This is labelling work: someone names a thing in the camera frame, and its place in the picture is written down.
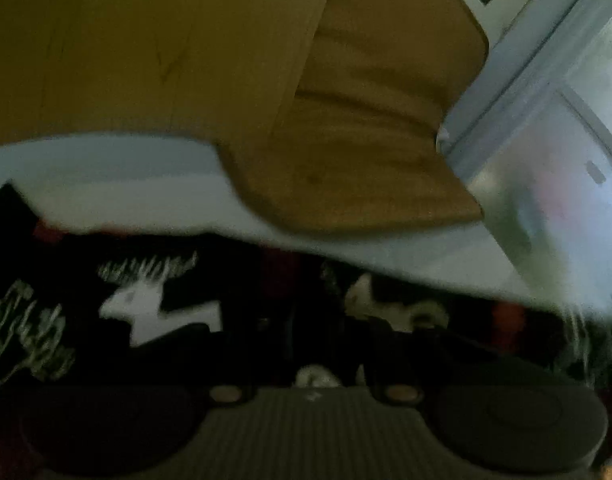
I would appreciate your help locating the wooden headboard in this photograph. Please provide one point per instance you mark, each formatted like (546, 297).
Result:
(135, 45)

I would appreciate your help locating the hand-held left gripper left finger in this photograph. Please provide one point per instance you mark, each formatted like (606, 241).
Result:
(213, 360)

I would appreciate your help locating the black sweater with white print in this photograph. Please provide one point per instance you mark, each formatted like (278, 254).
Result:
(135, 305)

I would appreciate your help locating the translucent plastic storage box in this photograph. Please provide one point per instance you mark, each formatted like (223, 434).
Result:
(546, 170)

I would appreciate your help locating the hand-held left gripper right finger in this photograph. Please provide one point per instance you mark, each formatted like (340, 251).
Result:
(401, 360)

